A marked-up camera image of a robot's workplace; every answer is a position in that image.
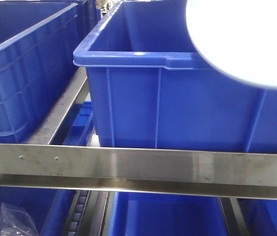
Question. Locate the roller track strip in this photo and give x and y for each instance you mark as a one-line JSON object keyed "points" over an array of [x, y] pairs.
{"points": [[77, 213]]}

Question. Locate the steel shelf divider rail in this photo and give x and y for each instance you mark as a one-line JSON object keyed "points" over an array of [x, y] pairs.
{"points": [[56, 125]]}

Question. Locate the stainless upper shelf rail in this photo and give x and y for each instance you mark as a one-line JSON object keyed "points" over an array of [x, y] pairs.
{"points": [[204, 173]]}

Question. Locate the light blue plate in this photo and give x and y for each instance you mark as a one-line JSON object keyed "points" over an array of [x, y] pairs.
{"points": [[237, 37]]}

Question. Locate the blue bin lower left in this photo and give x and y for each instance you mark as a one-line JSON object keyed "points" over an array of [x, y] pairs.
{"points": [[49, 208]]}

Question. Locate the blue bin lower centre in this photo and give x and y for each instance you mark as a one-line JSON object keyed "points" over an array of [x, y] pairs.
{"points": [[145, 214]]}

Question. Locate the blue bin upper left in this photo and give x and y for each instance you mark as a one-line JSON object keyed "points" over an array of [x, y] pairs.
{"points": [[37, 40]]}

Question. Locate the blue bin upper centre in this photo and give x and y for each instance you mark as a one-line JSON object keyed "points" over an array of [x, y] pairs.
{"points": [[150, 88]]}

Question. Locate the blue bin lower right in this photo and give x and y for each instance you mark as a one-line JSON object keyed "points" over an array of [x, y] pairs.
{"points": [[260, 216]]}

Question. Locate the clear plastic bag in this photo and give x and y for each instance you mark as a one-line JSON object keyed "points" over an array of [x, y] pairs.
{"points": [[15, 221]]}

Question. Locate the blue bin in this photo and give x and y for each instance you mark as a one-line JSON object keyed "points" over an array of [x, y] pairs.
{"points": [[150, 88], [145, 214], [37, 40], [260, 216], [49, 208]]}

